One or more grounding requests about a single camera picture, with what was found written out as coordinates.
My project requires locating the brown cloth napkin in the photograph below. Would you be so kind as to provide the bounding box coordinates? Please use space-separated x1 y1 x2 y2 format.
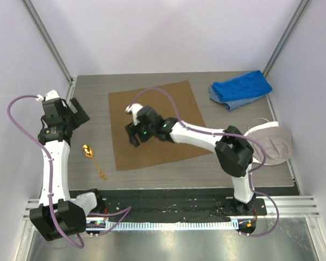
108 80 214 172

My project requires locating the gold spoon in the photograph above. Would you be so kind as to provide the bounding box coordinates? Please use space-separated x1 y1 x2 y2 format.
82 145 107 181

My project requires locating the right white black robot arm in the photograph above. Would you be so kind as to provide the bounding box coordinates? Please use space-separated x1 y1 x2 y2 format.
126 103 255 215

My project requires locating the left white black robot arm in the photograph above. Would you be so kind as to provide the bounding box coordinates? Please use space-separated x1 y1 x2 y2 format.
29 98 105 241

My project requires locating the blue white checkered cloth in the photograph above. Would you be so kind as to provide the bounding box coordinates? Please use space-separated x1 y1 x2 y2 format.
208 86 264 111

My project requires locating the blue folded cloth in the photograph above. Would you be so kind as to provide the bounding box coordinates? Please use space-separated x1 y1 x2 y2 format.
211 70 272 103

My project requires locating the grey white cap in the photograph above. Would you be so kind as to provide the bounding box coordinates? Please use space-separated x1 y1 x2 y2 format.
244 118 293 166

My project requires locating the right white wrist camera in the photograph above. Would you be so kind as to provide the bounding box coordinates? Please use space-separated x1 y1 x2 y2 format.
125 103 143 125

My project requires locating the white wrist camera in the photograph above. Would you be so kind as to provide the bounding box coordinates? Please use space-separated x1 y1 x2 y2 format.
35 90 60 102
125 103 143 125

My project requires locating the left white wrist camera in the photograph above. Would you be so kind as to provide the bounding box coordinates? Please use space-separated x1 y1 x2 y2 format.
35 90 60 102

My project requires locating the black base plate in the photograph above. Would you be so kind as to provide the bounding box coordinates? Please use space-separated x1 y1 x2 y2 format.
67 187 301 222

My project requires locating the slotted white cable duct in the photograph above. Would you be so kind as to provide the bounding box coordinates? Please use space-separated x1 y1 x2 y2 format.
112 219 239 231

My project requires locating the left aluminium frame post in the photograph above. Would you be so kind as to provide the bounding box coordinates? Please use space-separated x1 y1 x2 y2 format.
21 0 73 85

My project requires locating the aluminium frame post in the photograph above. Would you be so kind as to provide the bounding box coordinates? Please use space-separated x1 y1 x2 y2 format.
262 0 311 78
21 0 73 85

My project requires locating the front aluminium rail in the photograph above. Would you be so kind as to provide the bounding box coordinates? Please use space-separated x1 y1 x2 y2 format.
23 196 320 220

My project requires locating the right aluminium frame post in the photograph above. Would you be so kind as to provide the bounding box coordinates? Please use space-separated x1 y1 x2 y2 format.
262 0 311 78

